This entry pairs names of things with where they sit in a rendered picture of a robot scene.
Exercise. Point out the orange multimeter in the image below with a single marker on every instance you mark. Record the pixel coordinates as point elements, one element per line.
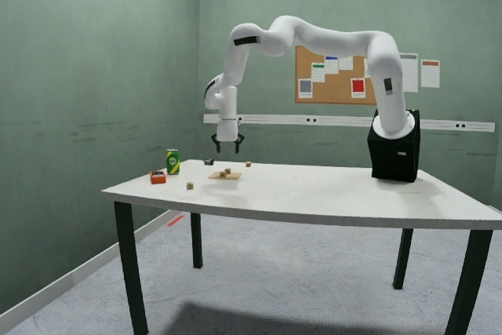
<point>158,177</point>

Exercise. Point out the green and yellow drink can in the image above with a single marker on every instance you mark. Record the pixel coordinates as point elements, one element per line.
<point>172,162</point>

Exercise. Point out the tan square mat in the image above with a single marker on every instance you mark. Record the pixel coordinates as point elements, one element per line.
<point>231,176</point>

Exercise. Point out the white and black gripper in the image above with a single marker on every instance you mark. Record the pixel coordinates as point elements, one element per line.
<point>227,130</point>

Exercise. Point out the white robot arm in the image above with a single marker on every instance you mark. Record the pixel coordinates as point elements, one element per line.
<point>384,64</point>

